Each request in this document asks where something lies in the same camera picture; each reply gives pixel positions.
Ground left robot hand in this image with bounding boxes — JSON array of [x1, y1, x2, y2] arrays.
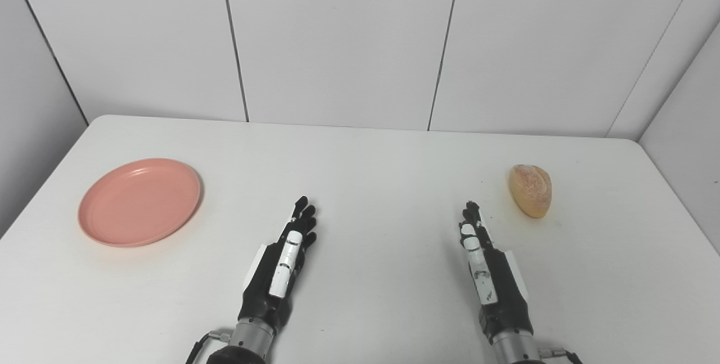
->
[[238, 196, 317, 334]]

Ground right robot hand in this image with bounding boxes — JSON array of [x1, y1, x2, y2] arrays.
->
[[458, 201, 534, 345]]

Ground brown bread roll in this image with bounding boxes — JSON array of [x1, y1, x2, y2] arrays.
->
[[508, 164, 552, 219]]

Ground pink round plate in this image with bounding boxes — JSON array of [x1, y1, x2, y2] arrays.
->
[[78, 158, 202, 248]]

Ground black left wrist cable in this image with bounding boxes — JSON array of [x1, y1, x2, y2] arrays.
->
[[185, 330, 231, 364]]

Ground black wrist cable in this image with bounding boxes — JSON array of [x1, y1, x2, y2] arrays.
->
[[185, 330, 231, 364], [538, 346, 583, 364]]

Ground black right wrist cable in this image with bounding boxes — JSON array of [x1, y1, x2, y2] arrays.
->
[[538, 346, 583, 364]]

